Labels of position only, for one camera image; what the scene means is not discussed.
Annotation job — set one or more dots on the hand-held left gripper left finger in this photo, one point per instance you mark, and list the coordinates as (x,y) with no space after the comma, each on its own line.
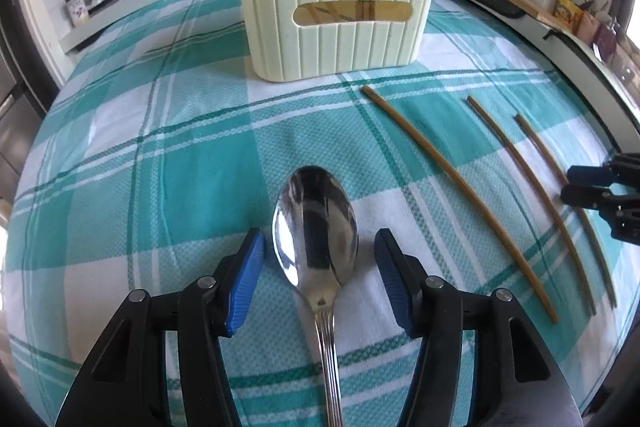
(245,287)

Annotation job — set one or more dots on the black curved rim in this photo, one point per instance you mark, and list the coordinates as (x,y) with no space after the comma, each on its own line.
(595,57)

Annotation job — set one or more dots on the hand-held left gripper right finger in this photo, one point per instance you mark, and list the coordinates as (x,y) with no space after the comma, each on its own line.
(395,287)

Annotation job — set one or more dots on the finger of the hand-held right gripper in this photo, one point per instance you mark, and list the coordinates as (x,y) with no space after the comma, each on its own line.
(582,197)
(585,174)

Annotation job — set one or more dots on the yellow snack packet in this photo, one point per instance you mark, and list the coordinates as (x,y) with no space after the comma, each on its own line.
(568,12)

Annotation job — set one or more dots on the spice jar with black lid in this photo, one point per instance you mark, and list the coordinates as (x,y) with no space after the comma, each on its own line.
(75,7)

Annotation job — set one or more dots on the teal plaid tablecloth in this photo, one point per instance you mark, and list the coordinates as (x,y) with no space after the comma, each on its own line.
(175,132)

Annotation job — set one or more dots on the silver metal spoon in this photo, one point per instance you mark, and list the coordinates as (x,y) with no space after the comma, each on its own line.
(312,227)

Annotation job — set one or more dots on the pink packet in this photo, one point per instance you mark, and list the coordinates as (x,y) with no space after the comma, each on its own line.
(589,25)

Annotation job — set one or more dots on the wooden chopstick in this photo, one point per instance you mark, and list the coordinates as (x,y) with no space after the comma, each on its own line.
(520,149)
(537,139)
(460,177)

